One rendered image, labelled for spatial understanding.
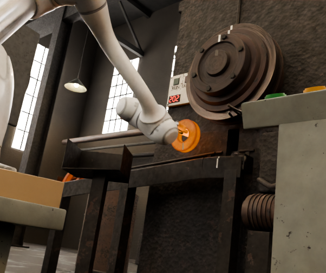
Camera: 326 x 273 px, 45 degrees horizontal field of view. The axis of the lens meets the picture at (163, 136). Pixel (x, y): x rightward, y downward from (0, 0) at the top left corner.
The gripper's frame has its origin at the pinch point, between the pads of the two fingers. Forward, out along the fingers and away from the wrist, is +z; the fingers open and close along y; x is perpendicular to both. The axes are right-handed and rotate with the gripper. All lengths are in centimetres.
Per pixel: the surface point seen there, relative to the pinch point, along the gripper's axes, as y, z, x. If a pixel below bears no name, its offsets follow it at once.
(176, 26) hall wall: -595, 643, 554
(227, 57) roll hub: 25.8, -7.9, 28.7
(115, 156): -31.0, -13.7, -12.9
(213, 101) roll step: 16.9, -3.3, 11.8
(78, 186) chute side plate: -73, -2, -25
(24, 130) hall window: -972, 427, 213
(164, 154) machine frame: -20.2, 9.3, -7.2
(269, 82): 41.4, 0.6, 17.5
